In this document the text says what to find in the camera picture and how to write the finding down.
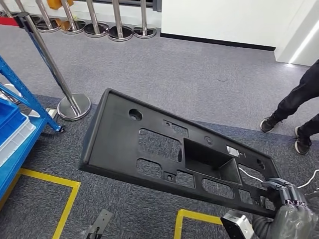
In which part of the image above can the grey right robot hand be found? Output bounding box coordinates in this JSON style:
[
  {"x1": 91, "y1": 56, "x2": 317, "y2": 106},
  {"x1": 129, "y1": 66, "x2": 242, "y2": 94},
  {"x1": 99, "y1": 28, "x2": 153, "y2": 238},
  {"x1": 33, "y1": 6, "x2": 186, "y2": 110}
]
[{"x1": 252, "y1": 178, "x2": 319, "y2": 239}]

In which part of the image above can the black plastic plate bracket part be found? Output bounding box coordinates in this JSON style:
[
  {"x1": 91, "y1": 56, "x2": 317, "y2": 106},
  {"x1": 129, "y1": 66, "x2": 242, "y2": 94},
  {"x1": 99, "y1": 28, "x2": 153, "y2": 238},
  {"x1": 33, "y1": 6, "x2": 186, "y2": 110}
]
[{"x1": 79, "y1": 88, "x2": 281, "y2": 219}]

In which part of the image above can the large blue metal shelf rack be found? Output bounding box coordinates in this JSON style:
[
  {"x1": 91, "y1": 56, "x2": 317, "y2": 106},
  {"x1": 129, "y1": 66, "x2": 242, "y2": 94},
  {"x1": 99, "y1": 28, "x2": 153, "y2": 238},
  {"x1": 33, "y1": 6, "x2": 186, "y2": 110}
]
[{"x1": 0, "y1": 54, "x2": 66, "y2": 203}]

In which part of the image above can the person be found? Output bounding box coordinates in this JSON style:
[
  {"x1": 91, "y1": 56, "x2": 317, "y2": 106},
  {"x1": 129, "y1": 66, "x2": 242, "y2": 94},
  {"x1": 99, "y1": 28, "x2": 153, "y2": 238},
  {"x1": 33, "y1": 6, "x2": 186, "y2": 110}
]
[{"x1": 259, "y1": 59, "x2": 319, "y2": 156}]

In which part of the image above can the yellow floor tape outline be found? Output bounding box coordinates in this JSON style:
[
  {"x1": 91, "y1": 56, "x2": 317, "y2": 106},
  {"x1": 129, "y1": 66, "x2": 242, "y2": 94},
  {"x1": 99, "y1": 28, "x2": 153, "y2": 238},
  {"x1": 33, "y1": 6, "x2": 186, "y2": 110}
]
[
  {"x1": 0, "y1": 168, "x2": 82, "y2": 239},
  {"x1": 174, "y1": 209, "x2": 224, "y2": 239}
]

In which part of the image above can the white floor socket box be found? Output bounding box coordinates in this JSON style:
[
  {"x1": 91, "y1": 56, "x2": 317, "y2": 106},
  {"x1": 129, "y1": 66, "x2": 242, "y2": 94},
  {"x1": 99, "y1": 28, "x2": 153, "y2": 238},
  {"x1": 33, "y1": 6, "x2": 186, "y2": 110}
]
[{"x1": 45, "y1": 108, "x2": 58, "y2": 120}]

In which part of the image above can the orange plastic object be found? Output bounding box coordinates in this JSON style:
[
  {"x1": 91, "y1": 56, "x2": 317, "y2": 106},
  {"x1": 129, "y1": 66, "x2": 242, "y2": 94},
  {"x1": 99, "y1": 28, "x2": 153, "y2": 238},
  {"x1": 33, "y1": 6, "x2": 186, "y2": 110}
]
[{"x1": 47, "y1": 0, "x2": 75, "y2": 32}]

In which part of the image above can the red barrier belt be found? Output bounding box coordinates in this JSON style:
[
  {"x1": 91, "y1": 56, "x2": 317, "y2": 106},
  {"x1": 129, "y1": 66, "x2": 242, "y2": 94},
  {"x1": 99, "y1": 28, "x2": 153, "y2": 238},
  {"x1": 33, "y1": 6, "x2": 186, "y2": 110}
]
[{"x1": 0, "y1": 16, "x2": 20, "y2": 27}]

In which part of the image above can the white floor cable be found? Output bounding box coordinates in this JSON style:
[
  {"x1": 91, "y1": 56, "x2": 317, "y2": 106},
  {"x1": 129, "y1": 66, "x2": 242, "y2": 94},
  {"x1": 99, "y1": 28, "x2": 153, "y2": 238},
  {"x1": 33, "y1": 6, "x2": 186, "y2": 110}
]
[{"x1": 238, "y1": 166, "x2": 319, "y2": 192}]

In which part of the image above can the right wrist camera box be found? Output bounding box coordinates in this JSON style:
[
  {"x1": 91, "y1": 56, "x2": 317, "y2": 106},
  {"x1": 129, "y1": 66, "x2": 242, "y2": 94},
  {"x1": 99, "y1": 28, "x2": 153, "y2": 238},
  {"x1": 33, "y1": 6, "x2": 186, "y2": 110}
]
[{"x1": 221, "y1": 210, "x2": 255, "y2": 239}]

